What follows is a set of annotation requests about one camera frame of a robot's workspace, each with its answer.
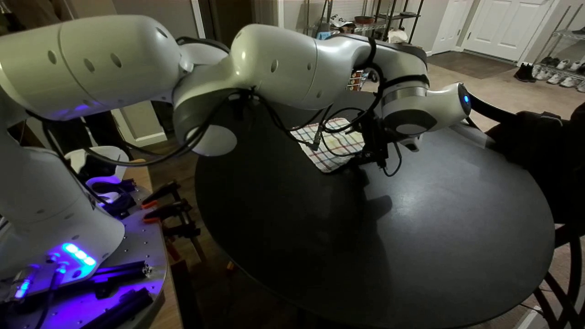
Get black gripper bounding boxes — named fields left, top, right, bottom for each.
left=363, top=119, right=399, bottom=172

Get black metal shelf rack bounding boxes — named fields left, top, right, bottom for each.
left=317, top=0, right=428, bottom=48

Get white ring controller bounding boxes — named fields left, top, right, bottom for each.
left=85, top=174, right=141, bottom=220

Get black metal bracket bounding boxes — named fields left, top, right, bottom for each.
left=81, top=287, right=156, bottom=329
left=90, top=260, right=156, bottom=300

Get plaid checkered dish cloth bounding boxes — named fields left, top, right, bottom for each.
left=291, top=117, right=381, bottom=176

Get metal shoe rack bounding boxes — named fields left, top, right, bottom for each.
left=531, top=4, right=585, bottom=95

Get brown door mat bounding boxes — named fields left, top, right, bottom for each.
left=427, top=50, right=518, bottom=81

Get white panelled door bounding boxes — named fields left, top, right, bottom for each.
left=461, top=0, right=558, bottom=64

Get black orange bar clamp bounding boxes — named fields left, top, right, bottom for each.
left=141, top=199, right=194, bottom=227
left=160, top=221, right=205, bottom=245
left=141, top=179, right=183, bottom=212

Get white headset black strap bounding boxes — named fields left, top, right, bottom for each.
left=63, top=145, right=132, bottom=185

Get wooden robot stand top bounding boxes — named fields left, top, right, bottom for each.
left=123, top=157, right=185, bottom=329

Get white narrow door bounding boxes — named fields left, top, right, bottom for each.
left=434, top=0, right=476, bottom=55

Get black wooden chair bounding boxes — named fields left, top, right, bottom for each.
left=461, top=90, right=527, bottom=148
left=529, top=221, right=585, bottom=329

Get black boots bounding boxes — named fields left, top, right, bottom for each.
left=512, top=61, right=540, bottom=84

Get grey perforated mounting plate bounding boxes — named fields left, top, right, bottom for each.
left=0, top=209, right=169, bottom=329

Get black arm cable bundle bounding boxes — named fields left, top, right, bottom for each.
left=85, top=35, right=408, bottom=179

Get round black table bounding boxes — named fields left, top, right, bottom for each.
left=194, top=90, right=556, bottom=329

